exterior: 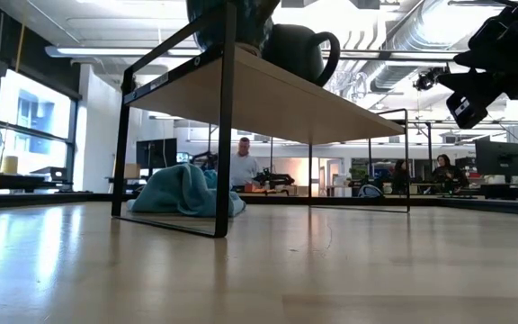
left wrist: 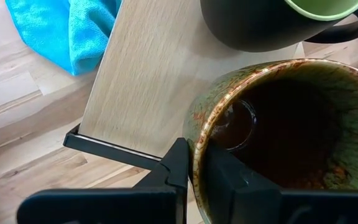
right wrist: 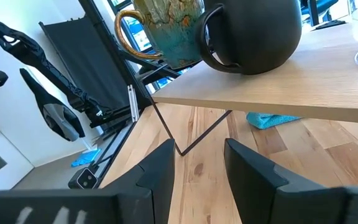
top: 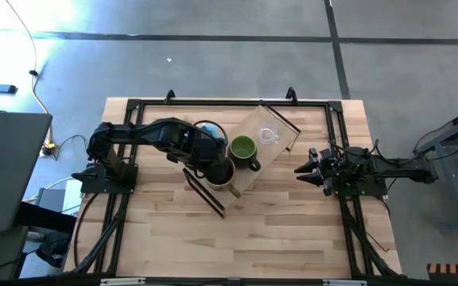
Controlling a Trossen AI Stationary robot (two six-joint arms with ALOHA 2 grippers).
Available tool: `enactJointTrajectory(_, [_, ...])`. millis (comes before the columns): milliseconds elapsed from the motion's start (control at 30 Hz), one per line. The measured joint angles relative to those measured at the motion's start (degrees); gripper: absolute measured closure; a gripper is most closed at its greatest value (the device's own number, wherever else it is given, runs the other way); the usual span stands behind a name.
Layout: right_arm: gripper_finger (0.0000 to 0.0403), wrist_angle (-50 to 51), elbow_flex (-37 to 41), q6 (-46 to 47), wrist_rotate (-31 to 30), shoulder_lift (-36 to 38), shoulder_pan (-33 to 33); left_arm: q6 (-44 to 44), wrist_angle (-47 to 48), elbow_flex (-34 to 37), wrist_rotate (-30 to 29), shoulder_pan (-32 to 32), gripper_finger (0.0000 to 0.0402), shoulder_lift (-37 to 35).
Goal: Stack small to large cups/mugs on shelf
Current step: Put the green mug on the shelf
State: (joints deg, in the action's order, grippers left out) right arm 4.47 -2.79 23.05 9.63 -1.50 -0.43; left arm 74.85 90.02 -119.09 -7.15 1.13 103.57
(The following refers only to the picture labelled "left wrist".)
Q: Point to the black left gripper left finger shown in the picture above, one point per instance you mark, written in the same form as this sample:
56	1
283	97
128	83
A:
120	205

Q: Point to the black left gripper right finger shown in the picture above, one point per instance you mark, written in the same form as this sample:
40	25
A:
275	205

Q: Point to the teal glazed ceramic bowl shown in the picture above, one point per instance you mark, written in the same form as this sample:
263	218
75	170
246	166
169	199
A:
353	99

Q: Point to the black mug with green inside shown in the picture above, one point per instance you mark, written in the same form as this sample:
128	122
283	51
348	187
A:
253	25

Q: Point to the teal cloth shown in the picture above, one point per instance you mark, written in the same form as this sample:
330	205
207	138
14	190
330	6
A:
64	31

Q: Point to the wooden shelf with black frame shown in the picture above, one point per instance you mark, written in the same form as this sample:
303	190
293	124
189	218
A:
154	77

